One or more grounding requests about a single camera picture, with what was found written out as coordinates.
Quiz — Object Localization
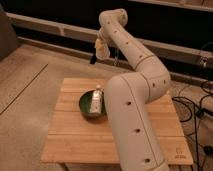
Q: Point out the black bracket on rail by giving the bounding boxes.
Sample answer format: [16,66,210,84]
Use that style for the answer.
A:
[89,53,97,65]

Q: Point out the white ceramic cup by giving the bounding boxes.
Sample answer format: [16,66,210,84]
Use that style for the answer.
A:
[96,44,110,60]

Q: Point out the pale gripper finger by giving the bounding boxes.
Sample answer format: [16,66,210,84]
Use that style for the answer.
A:
[95,38,103,49]

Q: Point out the metal hook on rail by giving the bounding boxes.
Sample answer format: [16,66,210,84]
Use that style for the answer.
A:
[114,49,119,66]

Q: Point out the white tube in bowl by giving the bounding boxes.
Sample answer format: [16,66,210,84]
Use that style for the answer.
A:
[90,85,102,114]

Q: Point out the dark green bowl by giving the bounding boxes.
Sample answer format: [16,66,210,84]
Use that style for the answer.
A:
[79,90,106,119]

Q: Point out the black floor cables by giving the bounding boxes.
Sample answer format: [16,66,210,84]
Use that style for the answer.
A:
[171,41,213,171]

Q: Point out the wooden table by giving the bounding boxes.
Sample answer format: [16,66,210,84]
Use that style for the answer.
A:
[41,78,193,166]

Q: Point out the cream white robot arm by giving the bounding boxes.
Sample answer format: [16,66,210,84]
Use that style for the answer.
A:
[95,9,171,171]

